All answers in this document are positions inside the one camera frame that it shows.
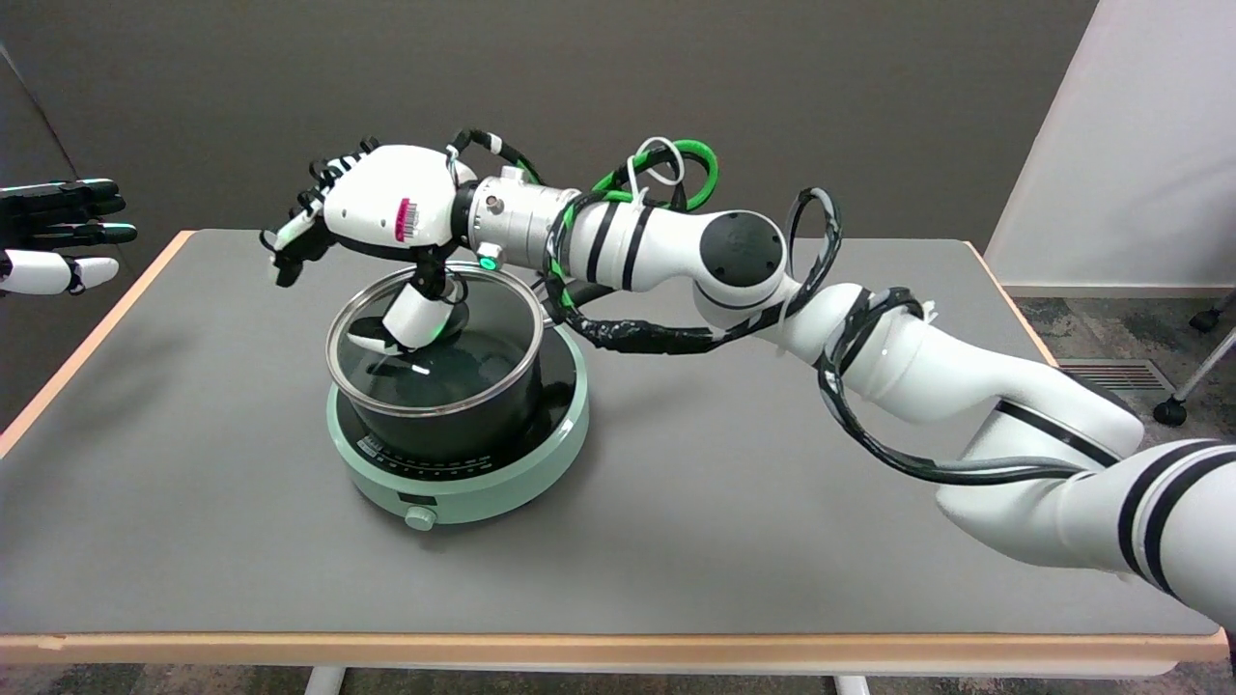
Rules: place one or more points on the black chair caster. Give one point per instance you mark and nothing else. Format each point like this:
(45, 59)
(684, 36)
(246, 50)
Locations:
(1203, 319)
(1170, 412)

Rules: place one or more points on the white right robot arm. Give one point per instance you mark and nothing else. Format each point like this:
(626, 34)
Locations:
(927, 357)

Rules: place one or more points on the floor air vent grille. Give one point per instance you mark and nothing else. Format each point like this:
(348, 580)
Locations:
(1110, 375)

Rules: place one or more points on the grey chair leg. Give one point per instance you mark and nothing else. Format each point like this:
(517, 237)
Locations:
(1207, 367)

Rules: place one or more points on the grey table mat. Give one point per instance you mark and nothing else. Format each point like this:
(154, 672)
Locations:
(772, 463)

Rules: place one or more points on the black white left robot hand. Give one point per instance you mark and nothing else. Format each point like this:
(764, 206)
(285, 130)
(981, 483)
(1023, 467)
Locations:
(43, 270)

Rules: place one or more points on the white table leg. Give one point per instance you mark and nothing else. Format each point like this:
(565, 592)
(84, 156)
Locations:
(324, 681)
(852, 685)

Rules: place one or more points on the mint green induction cooker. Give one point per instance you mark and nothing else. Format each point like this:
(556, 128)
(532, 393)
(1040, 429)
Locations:
(483, 497)

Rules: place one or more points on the glass pot lid black knob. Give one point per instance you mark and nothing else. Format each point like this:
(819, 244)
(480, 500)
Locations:
(488, 338)

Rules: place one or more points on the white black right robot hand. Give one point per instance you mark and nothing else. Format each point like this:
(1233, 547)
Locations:
(386, 198)

